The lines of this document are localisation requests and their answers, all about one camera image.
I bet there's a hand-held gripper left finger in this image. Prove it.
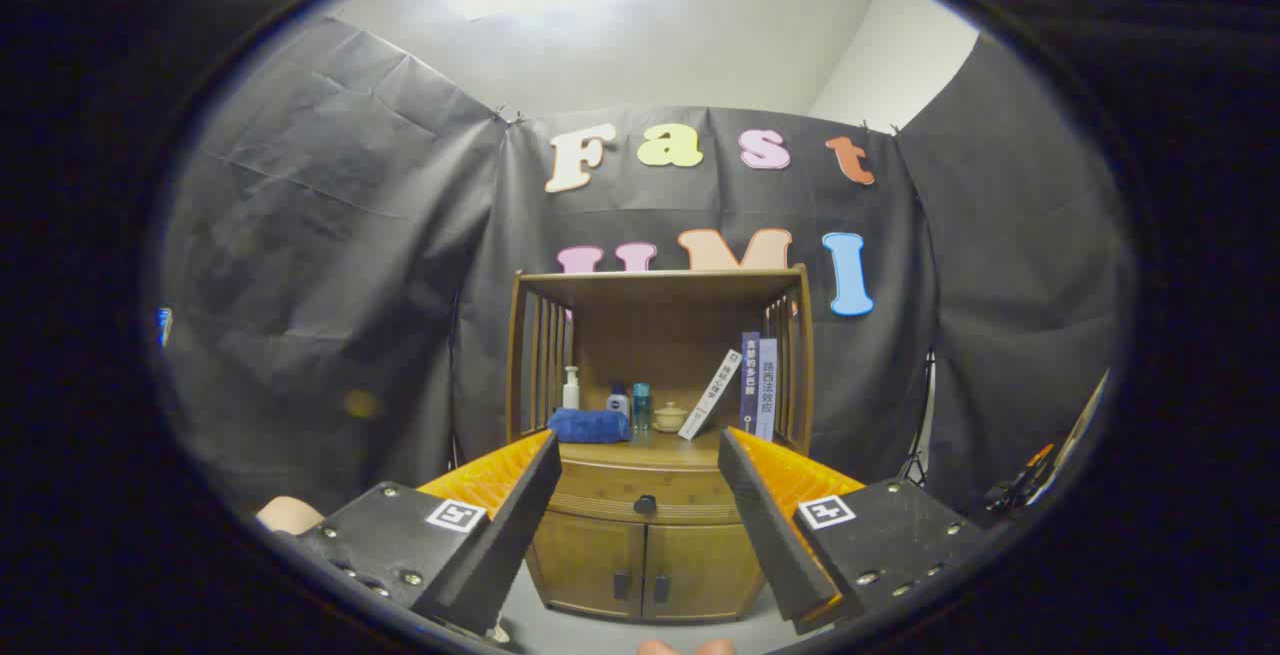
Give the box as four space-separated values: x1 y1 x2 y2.
297 429 563 636

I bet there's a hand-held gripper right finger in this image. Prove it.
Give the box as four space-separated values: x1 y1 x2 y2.
717 426 991 636

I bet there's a wooden drawer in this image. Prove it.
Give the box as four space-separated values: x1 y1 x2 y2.
546 460 745 525

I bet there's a wooden cabinet door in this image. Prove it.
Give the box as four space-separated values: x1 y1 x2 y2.
527 512 646 618
643 523 766 623

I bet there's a wooden countertop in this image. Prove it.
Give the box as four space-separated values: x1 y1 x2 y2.
555 430 736 471

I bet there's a wooden cabinet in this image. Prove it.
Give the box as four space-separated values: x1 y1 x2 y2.
505 265 816 624

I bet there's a blue folded towel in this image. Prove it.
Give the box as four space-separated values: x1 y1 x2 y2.
548 408 632 444

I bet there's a light purple book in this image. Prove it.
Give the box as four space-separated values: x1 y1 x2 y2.
757 338 778 442

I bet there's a dark blue book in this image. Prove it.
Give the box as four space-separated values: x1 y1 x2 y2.
740 331 761 433

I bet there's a white book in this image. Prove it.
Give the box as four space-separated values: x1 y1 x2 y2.
678 349 743 441

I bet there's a person's leg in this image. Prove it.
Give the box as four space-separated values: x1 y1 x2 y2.
255 496 326 536

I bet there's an orange and black tool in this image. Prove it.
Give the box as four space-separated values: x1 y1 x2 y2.
985 443 1056 516

